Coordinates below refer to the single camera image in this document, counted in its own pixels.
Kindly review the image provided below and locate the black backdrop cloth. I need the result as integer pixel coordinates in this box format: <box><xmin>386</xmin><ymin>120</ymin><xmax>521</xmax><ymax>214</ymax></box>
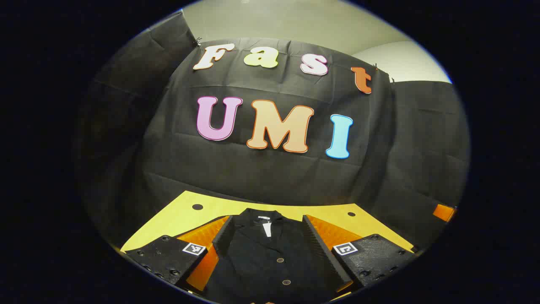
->
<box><xmin>74</xmin><ymin>11</ymin><xmax>471</xmax><ymax>254</ymax></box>

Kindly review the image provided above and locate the black buttoned shirt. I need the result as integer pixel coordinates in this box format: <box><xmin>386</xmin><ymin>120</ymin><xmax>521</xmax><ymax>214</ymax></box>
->
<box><xmin>202</xmin><ymin>208</ymin><xmax>355</xmax><ymax>304</ymax></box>

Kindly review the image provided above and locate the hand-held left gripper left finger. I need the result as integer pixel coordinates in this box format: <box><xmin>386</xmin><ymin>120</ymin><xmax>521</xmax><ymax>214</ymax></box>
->
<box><xmin>120</xmin><ymin>215</ymin><xmax>235</xmax><ymax>296</ymax></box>

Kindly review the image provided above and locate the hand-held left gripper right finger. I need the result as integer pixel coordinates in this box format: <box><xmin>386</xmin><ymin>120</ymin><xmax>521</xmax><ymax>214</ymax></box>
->
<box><xmin>302</xmin><ymin>214</ymin><xmax>418</xmax><ymax>294</ymax></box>

